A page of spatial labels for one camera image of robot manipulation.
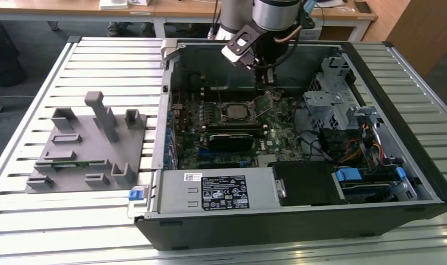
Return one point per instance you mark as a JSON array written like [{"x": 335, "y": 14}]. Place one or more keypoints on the silver CPU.
[{"x": 237, "y": 111}]

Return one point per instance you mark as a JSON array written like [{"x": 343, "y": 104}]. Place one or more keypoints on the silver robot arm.
[{"x": 274, "y": 13}]

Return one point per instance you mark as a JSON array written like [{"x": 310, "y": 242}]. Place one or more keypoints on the CPU socket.
[{"x": 222, "y": 113}]

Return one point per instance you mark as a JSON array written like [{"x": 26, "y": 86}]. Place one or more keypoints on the black RAM slot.
[
  {"x": 241, "y": 97},
  {"x": 241, "y": 92}
]

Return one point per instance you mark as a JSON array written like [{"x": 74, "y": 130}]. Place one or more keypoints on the wooden desk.
[
  {"x": 340, "y": 16},
  {"x": 42, "y": 9}
]

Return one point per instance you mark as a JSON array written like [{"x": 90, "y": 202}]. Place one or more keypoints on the metal drive cage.
[{"x": 321, "y": 107}]

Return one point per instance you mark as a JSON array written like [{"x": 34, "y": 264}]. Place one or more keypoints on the green motherboard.
[{"x": 281, "y": 129}]

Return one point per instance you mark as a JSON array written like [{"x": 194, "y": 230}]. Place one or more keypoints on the small black box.
[{"x": 363, "y": 7}]

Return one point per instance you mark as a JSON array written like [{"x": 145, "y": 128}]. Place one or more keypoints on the black installed RAM stick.
[{"x": 233, "y": 127}]

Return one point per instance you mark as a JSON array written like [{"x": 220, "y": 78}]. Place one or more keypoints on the silver chipset heatsink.
[{"x": 265, "y": 160}]

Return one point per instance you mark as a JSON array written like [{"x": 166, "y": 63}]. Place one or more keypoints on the wooden cabinet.
[{"x": 421, "y": 27}]

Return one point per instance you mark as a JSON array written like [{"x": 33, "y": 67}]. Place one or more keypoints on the small white box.
[{"x": 137, "y": 2}]

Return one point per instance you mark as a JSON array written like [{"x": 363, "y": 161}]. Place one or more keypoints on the seated person's legs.
[{"x": 116, "y": 27}]

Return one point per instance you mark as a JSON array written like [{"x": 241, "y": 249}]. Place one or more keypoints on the blue disk carrier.
[{"x": 348, "y": 175}]

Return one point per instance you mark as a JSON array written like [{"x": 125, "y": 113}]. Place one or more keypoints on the grey power supply unit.
[{"x": 178, "y": 193}]

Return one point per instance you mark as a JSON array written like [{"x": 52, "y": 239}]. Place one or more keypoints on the grey parts rack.
[{"x": 93, "y": 143}]

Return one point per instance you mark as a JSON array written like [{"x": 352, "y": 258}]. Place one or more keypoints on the blue case latch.
[{"x": 136, "y": 194}]

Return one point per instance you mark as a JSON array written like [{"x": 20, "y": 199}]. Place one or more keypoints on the black PC case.
[{"x": 244, "y": 229}]

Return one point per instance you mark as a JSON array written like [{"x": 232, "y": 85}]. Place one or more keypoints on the green RAM stick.
[{"x": 81, "y": 163}]

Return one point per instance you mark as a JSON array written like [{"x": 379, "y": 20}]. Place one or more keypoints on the black bin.
[{"x": 4, "y": 55}]

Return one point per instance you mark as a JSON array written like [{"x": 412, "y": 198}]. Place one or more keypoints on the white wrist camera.
[{"x": 238, "y": 47}]

